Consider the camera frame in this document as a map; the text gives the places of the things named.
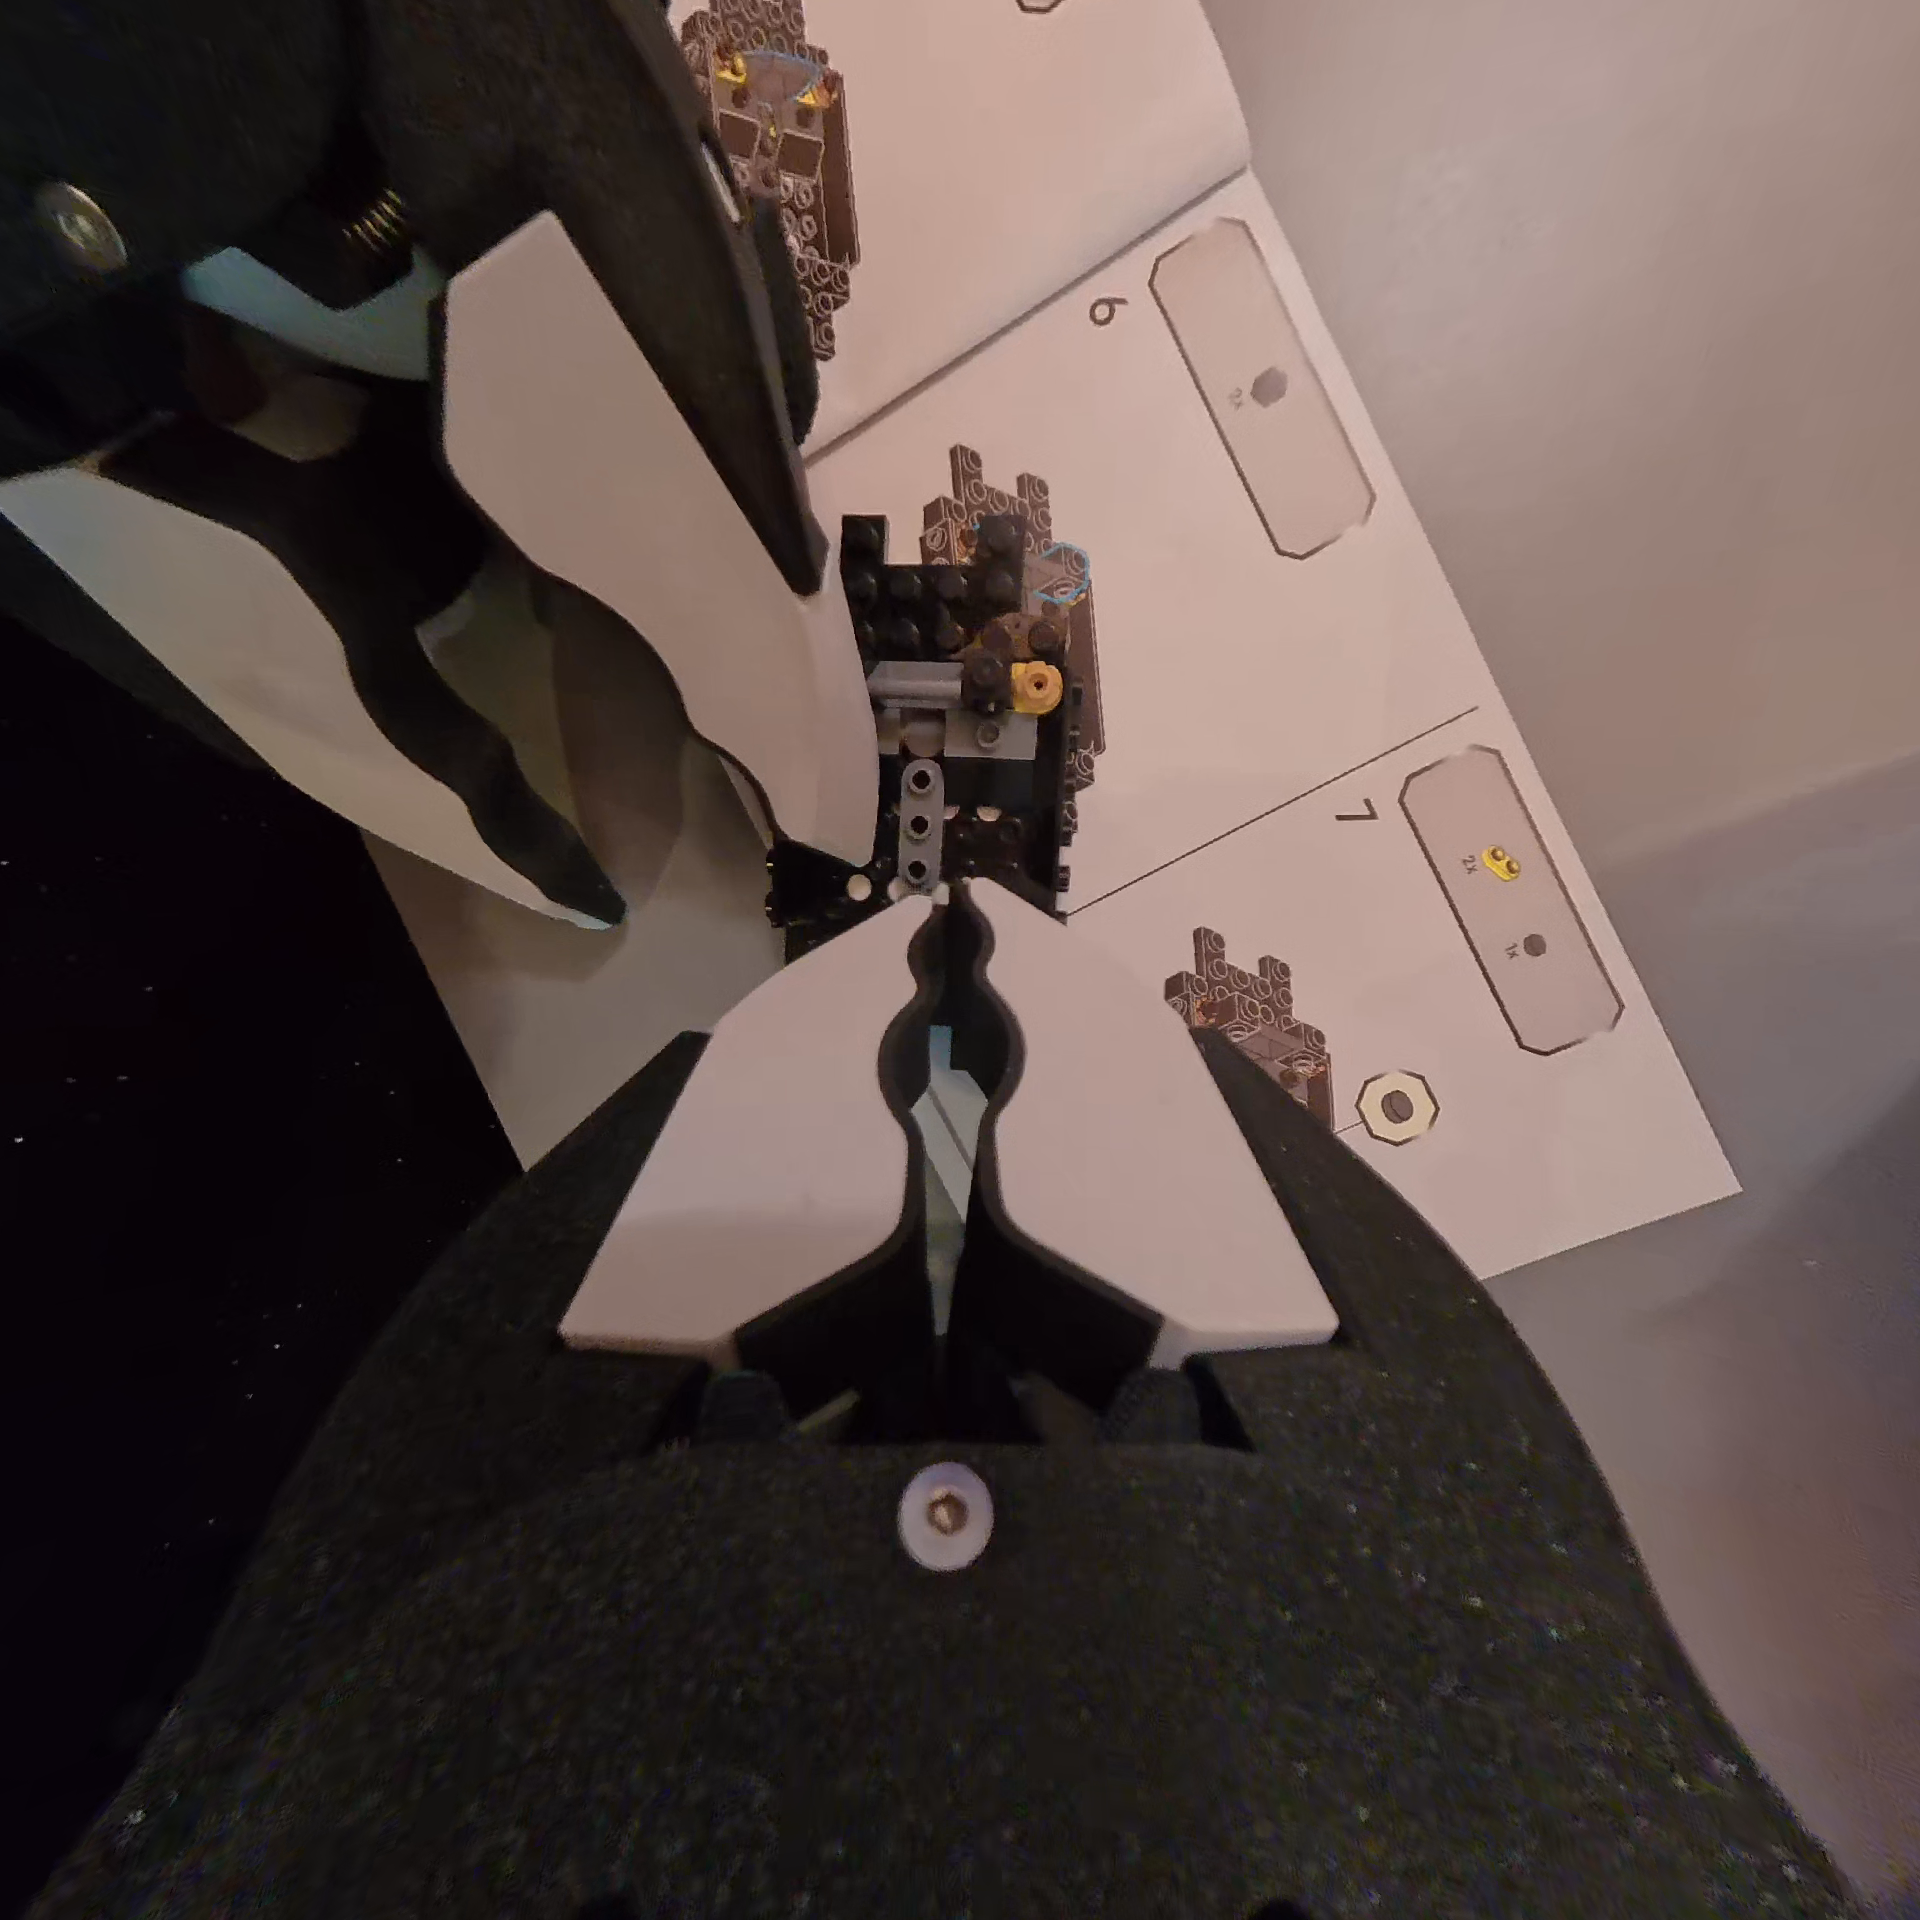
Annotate person's black speckled clothing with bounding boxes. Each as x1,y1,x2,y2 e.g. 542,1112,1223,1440
0,614,522,1920

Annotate white instruction booklet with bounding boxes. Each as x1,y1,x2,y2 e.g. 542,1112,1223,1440
368,0,1743,1281

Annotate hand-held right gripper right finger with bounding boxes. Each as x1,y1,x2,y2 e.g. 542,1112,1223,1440
958,882,1344,1366

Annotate black lego model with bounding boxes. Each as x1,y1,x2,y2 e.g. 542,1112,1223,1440
766,510,1086,964

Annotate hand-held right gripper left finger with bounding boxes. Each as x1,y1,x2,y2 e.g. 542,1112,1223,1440
558,891,947,1366

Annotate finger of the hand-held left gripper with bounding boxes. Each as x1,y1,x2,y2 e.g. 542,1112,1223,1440
0,451,626,929
432,210,887,890

